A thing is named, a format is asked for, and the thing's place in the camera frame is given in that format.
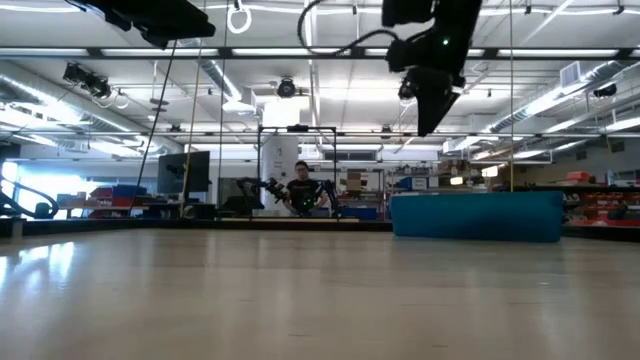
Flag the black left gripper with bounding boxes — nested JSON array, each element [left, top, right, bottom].
[[64, 0, 217, 50]]

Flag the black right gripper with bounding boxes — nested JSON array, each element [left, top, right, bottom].
[[385, 27, 471, 138]]

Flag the blue plastic bin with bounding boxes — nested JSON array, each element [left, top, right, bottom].
[[389, 190, 566, 245]]

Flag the black overhead beam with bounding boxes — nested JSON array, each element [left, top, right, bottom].
[[0, 46, 640, 62]]

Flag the cardboard box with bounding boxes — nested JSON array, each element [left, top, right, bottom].
[[344, 171, 369, 194]]

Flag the person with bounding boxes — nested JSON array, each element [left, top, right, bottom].
[[282, 160, 330, 218]]

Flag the white round column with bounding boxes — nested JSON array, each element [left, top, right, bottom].
[[261, 102, 301, 211]]

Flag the dark background monitor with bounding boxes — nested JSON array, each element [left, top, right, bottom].
[[156, 150, 212, 195]]

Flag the red and blue storage bins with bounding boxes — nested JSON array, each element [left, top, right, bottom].
[[56, 184, 152, 219]]

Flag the red storage bins shelf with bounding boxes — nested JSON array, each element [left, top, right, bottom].
[[564, 169, 640, 229]]

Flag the white hanging cable loop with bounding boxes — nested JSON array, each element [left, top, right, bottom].
[[226, 0, 253, 36]]

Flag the yellow hanging strap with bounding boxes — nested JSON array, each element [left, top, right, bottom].
[[179, 0, 207, 217]]

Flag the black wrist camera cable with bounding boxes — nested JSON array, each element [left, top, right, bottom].
[[297, 0, 401, 57]]

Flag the black background station frame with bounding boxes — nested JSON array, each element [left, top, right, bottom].
[[256, 124, 339, 220]]

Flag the black ceiling camera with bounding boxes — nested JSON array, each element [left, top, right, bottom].
[[276, 77, 298, 99]]

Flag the black aluminium table frame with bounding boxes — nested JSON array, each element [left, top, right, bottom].
[[0, 217, 640, 244]]

